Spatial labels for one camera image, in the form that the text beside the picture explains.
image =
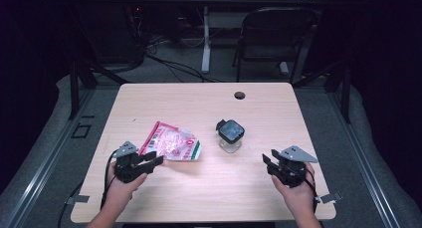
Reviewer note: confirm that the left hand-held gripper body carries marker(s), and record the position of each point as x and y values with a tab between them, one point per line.
131	170

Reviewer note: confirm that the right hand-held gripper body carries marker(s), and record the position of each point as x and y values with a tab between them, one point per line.
292	170

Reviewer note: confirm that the red white green plastic bag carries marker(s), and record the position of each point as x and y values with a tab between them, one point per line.
172	143

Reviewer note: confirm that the clear container with black lid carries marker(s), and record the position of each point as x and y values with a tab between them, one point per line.
230	132

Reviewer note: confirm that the person's left hand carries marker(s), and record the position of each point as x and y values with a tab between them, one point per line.
119	193

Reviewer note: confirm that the person's right hand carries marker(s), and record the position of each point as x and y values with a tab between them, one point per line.
300	198

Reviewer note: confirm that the white desk foot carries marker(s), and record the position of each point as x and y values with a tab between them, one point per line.
284	68

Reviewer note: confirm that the black metal stand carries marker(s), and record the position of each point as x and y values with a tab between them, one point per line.
346	95
74	88

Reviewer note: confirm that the black folding chair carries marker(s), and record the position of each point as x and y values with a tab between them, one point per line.
275	32

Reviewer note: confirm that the dark computer tower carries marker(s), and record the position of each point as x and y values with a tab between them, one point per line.
122	35

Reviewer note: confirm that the white desk leg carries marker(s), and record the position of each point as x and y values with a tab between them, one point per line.
206	39

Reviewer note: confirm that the aluminium floor rail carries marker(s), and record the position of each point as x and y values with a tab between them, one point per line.
40	175
361	165

